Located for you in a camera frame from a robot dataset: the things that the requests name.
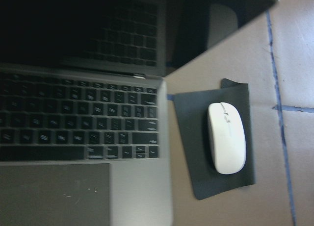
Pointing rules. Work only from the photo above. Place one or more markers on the white wireless mouse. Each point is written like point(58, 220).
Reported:
point(227, 138)

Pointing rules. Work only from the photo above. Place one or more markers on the grey laptop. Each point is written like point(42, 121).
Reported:
point(84, 137)

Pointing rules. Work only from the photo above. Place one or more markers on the black mouse pad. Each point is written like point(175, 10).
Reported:
point(192, 114)

